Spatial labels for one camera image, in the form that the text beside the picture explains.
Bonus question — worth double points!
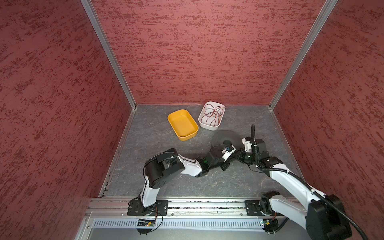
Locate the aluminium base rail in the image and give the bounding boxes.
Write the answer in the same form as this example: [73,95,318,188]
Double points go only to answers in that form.
[85,197,310,218]

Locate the yellow plastic tray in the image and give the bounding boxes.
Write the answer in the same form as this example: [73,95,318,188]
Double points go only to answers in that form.
[168,110,199,141]

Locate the aluminium corner post left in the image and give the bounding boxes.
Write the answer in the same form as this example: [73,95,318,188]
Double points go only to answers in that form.
[81,0,137,111]

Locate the right small circuit board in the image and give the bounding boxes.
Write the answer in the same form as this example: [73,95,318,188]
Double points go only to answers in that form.
[263,219,279,234]

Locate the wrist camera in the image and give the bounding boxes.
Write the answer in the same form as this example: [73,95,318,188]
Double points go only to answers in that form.
[242,137,268,153]
[222,145,236,162]

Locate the black corrugated cable conduit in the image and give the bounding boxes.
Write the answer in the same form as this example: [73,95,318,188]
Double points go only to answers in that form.
[250,123,370,240]

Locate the white plastic tray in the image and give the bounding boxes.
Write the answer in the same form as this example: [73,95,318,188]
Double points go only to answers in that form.
[198,101,226,131]

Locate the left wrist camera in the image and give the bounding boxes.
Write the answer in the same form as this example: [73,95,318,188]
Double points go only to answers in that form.
[222,145,236,162]

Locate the grey perforated cable spool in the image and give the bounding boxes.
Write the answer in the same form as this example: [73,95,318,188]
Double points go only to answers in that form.
[211,130,244,150]

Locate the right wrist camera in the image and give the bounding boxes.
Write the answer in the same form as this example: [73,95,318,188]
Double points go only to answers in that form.
[242,137,268,153]

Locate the small circuit board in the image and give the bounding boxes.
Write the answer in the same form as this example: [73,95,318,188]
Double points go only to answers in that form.
[136,219,157,234]
[263,219,279,234]

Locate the aluminium corner post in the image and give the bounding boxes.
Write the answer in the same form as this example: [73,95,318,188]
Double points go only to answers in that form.
[269,0,338,112]
[81,0,137,111]

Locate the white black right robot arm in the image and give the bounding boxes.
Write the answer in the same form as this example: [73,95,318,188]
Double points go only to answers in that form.
[235,149,352,240]

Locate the red thin cable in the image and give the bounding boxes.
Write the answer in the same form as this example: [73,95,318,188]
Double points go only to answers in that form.
[201,104,225,127]

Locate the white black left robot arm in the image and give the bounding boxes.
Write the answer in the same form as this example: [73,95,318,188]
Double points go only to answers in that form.
[139,145,236,208]

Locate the left small circuit board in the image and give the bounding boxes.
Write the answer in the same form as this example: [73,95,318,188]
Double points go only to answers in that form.
[136,219,157,234]

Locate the aluminium corner post right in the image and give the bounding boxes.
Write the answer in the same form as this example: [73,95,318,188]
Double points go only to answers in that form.
[269,0,338,112]

